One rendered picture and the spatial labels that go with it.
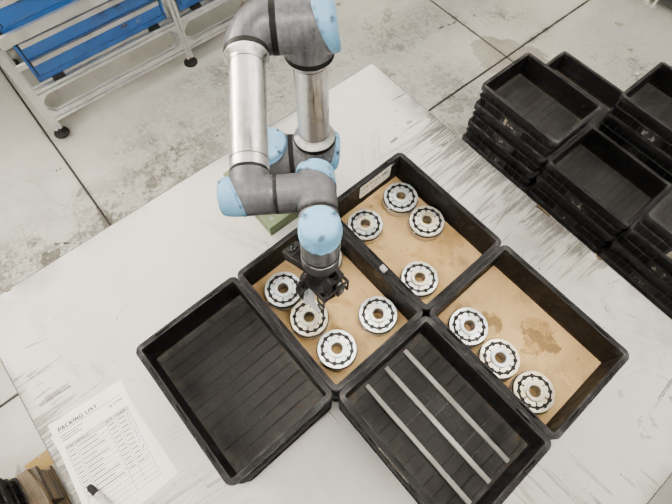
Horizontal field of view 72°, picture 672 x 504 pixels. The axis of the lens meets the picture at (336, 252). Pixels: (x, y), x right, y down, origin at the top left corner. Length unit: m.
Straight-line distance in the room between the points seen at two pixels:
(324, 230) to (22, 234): 2.15
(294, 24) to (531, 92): 1.47
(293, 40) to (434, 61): 2.07
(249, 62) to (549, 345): 1.01
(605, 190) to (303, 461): 1.64
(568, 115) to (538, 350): 1.23
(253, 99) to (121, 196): 1.76
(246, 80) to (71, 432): 1.04
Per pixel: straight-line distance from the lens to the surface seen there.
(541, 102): 2.30
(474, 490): 1.26
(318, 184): 0.85
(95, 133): 2.94
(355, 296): 1.29
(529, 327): 1.36
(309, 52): 1.08
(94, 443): 1.49
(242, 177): 0.87
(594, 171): 2.31
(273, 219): 1.48
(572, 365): 1.38
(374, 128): 1.75
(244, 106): 0.95
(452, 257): 1.37
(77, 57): 2.82
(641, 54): 3.58
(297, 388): 1.23
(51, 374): 1.58
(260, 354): 1.26
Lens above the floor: 2.04
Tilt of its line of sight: 65 degrees down
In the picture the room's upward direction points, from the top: straight up
